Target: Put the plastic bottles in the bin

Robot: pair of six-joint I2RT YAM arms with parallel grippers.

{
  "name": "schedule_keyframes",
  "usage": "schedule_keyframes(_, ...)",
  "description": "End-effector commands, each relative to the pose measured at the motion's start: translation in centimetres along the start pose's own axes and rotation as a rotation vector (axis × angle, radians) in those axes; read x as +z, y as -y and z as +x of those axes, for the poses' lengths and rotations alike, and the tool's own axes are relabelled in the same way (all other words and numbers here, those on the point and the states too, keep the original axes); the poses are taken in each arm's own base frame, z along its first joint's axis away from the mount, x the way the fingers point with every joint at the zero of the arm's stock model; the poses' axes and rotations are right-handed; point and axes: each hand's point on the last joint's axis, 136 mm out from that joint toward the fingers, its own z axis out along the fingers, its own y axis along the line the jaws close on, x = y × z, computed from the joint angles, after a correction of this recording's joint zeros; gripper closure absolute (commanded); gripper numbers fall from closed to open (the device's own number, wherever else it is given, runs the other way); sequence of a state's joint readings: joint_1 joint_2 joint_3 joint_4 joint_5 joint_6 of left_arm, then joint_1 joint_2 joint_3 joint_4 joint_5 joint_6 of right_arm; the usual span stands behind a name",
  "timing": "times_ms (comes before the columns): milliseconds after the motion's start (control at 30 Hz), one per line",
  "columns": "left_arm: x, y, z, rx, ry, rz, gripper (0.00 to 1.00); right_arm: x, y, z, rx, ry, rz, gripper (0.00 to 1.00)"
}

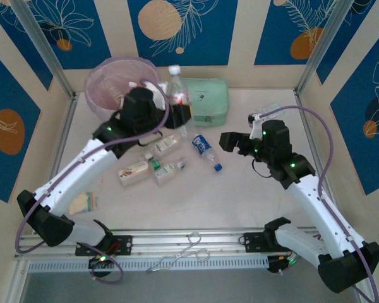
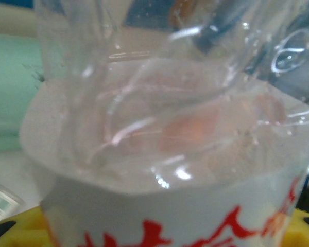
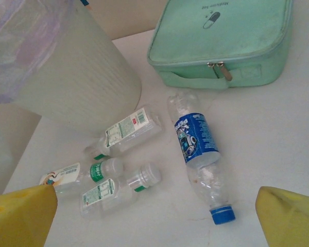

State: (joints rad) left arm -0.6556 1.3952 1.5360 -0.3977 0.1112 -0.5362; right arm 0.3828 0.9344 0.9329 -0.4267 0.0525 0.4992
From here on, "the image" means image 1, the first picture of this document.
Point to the medicine bottle green white label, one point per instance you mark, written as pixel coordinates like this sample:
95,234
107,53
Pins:
165,144
164,172

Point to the water bottle large blue label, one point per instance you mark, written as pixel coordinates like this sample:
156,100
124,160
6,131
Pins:
203,146

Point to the white bin with pink liner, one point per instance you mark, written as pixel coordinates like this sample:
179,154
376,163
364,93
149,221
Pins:
98,82

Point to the white carton box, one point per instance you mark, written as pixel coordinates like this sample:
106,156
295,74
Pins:
134,173

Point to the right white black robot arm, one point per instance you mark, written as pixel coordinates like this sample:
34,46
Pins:
319,214

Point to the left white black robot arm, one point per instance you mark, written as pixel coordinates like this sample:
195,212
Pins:
79,170

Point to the mint green zip pouch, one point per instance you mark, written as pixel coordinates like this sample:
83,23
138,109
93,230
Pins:
208,101

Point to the clear plastic packet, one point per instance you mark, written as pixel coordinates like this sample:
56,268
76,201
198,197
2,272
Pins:
271,108

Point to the gauze packet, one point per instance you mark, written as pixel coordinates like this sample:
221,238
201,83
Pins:
82,203

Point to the black base controller board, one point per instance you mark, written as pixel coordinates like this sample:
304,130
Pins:
276,265
98,263

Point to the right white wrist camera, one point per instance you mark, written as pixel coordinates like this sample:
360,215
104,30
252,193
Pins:
256,127

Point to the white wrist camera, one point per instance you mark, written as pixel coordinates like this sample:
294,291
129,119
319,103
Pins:
256,127
158,94

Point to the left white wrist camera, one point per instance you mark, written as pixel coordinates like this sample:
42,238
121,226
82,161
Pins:
158,94

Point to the aluminium table side rail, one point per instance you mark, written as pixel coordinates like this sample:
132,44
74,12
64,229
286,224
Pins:
66,132
309,126

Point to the aluminium frame post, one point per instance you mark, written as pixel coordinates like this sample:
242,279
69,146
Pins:
325,44
31,28

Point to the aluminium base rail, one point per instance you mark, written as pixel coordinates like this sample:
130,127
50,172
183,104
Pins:
164,244

